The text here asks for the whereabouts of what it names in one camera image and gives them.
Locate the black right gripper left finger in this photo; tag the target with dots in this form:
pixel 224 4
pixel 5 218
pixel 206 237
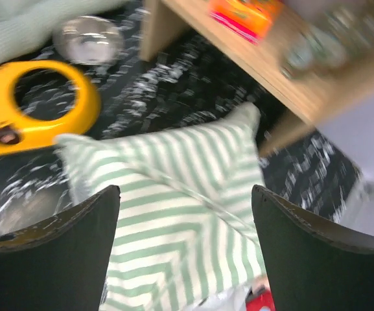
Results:
pixel 60 263

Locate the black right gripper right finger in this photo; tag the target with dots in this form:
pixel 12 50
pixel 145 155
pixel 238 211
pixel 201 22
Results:
pixel 311 262

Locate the green striped pet tent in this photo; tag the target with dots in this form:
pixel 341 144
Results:
pixel 185 236

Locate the green checked pet cushion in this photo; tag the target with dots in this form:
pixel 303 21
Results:
pixel 26 25

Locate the steel pet bowl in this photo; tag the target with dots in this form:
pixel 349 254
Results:
pixel 89 40

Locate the red snack box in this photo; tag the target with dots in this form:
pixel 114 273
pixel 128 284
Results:
pixel 260 298

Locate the yellow double bowl holder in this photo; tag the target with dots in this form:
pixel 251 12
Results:
pixel 41 99

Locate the wooden shelf unit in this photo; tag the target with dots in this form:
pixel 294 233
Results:
pixel 310 102

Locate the clear glass jar front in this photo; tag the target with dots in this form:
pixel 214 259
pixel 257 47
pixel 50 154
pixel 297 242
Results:
pixel 338 37

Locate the orange snack box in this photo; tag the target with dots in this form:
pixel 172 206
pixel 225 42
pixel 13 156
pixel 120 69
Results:
pixel 251 20

